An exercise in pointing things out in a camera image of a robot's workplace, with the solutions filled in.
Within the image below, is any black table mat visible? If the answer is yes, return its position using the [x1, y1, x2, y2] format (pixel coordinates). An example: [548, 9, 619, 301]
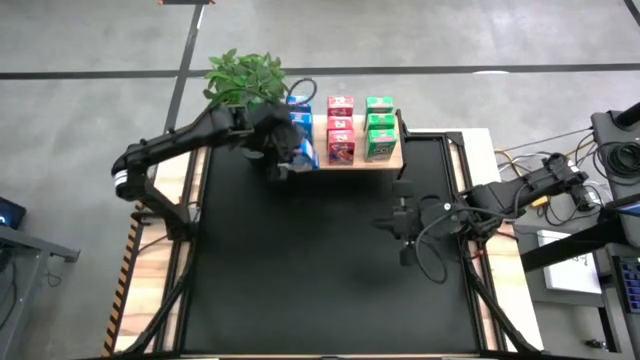
[182, 132, 481, 354]

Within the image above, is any red Froot Loops box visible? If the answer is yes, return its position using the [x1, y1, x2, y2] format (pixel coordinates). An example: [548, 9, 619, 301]
[327, 115, 355, 132]
[327, 95, 355, 118]
[327, 128, 357, 166]

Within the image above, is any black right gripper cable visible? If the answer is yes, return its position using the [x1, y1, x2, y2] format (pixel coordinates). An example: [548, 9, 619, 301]
[414, 208, 452, 285]

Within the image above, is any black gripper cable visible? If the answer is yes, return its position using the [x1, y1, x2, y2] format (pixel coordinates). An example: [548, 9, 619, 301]
[414, 208, 452, 285]
[287, 77, 319, 107]

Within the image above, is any blue Rice Krispies box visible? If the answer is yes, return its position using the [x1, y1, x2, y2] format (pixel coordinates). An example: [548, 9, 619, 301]
[292, 110, 315, 144]
[288, 94, 313, 113]
[294, 138, 321, 171]

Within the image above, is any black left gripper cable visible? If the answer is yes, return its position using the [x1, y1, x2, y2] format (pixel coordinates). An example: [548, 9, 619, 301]
[287, 77, 319, 107]

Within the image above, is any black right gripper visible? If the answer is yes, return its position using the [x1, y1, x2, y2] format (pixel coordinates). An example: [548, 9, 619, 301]
[375, 178, 451, 268]

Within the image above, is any black slanted beam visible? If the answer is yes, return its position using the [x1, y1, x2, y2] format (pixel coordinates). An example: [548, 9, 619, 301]
[519, 209, 640, 274]

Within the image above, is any coiled black cable bundle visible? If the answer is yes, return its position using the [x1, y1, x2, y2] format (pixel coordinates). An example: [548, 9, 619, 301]
[597, 141, 640, 181]

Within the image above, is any dark monitor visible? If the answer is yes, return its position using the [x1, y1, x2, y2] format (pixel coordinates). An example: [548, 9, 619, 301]
[0, 196, 27, 230]

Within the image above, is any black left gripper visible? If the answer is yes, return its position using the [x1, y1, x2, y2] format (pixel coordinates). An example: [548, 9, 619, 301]
[242, 102, 321, 182]

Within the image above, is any green plant in black pot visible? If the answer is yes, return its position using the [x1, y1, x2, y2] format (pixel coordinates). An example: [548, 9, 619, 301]
[202, 48, 289, 109]

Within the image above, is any grey side desk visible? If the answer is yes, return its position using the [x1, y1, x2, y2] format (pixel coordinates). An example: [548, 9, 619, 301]
[0, 224, 81, 360]

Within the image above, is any white box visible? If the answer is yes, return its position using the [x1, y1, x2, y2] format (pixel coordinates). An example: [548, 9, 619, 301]
[537, 229, 604, 295]

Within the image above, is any green Apple Jacks box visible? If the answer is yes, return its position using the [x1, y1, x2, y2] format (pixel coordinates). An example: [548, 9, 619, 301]
[363, 127, 399, 163]
[366, 113, 397, 130]
[365, 95, 396, 115]

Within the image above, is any yellow black hazard tape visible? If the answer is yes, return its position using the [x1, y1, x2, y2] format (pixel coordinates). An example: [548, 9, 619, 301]
[102, 214, 141, 357]

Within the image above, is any teal key control panel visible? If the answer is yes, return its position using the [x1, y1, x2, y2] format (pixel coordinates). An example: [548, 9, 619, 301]
[612, 255, 640, 315]

